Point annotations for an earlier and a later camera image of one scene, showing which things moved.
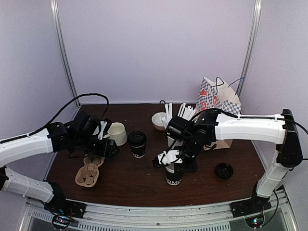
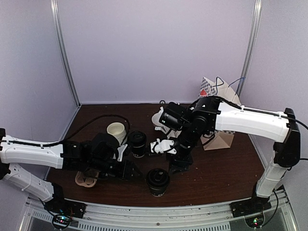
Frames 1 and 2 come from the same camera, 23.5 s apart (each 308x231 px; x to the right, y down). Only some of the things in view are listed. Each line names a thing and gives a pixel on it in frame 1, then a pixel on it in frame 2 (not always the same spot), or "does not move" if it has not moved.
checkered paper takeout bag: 213,95 does not move
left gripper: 102,151 → 126,172
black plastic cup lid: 224,171 → 157,177
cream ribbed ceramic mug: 117,132 does not move
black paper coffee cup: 137,140 does not move
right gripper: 192,167 → 178,163
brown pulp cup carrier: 87,176 does not move
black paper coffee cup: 173,174 → 158,180
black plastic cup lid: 137,139 does not move
